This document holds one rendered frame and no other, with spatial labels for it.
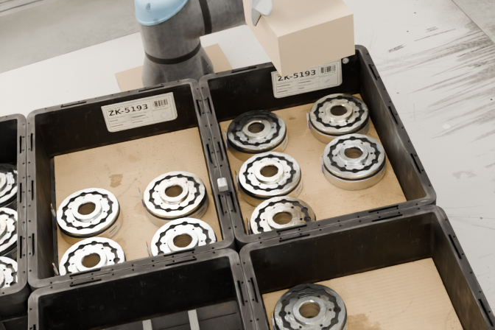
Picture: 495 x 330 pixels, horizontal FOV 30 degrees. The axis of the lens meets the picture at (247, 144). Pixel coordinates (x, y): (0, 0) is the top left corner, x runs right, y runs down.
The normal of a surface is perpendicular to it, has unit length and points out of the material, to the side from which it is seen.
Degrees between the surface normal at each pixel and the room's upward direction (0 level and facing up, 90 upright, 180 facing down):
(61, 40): 0
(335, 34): 90
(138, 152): 0
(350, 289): 0
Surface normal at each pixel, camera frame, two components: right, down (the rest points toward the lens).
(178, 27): 0.32, 0.61
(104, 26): -0.11, -0.73
